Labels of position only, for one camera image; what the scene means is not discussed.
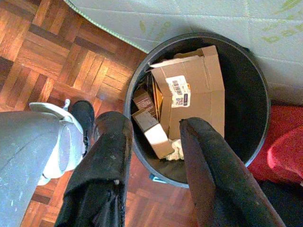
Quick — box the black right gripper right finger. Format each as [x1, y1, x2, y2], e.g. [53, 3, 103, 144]
[179, 116, 287, 227]

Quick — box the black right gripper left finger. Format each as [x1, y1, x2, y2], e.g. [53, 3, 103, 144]
[54, 111, 134, 227]

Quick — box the crumpled white paper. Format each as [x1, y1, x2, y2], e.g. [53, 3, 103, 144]
[165, 139, 185, 162]

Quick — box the small brown white box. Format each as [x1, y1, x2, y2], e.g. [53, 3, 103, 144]
[132, 110, 175, 160]

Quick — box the small dark brown box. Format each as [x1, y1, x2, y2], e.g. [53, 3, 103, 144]
[132, 88, 157, 117]

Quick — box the small blue plastic piece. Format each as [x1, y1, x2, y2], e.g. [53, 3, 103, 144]
[149, 174, 167, 184]

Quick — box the black fabric item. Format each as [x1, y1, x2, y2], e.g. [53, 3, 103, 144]
[257, 179, 303, 227]

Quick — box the red plush armchair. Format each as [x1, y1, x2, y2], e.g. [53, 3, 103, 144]
[247, 105, 303, 187]

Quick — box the large brown cardboard box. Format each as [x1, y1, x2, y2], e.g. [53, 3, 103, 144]
[145, 45, 225, 142]

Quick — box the black round trash bin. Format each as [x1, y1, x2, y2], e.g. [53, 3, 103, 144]
[124, 32, 272, 189]

